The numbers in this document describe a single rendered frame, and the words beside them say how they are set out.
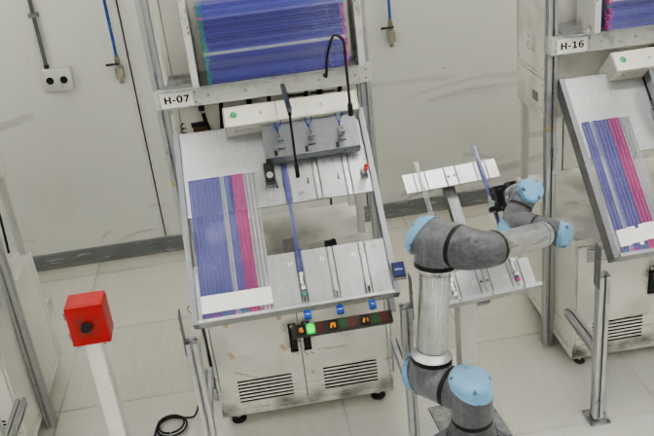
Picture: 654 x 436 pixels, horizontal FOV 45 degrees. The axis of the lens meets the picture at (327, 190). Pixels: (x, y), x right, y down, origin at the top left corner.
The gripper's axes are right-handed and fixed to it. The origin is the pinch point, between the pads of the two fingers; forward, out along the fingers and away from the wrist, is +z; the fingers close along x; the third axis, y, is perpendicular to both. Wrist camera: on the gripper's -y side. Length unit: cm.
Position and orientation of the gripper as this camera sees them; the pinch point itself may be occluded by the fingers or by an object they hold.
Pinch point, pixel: (494, 210)
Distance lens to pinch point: 277.4
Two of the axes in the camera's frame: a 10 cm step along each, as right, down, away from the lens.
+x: -9.7, 1.8, -1.5
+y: -2.0, -9.7, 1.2
